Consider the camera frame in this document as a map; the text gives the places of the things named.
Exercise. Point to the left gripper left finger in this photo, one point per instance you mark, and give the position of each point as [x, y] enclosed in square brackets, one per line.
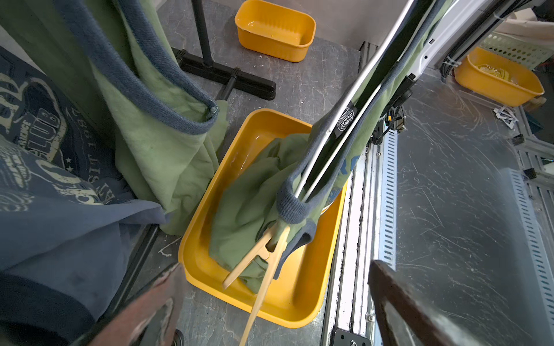
[149, 318]

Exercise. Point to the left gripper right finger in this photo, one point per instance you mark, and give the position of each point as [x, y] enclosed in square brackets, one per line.
[389, 292]

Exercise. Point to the green tank top printed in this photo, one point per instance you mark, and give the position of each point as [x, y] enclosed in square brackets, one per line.
[263, 195]

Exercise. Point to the white wire hanger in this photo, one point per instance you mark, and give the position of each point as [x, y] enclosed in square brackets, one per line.
[364, 76]

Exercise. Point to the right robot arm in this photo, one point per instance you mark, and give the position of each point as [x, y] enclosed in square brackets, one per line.
[443, 30]

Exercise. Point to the navy blue tank top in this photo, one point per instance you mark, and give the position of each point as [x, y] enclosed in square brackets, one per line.
[68, 217]

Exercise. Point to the green tank top middle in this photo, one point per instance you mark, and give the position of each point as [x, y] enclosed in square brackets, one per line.
[115, 64]

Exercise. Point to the large yellow tray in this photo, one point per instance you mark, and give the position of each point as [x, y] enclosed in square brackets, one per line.
[296, 297]

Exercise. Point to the black clothes rack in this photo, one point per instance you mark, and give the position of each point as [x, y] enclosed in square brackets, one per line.
[230, 79]

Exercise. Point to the yellow bin outside cell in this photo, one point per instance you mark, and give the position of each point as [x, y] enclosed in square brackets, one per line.
[497, 78]

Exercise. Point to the small yellow bin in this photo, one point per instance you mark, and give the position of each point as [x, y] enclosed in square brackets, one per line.
[274, 30]

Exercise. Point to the metal base rail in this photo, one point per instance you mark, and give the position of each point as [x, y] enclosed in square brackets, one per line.
[367, 232]

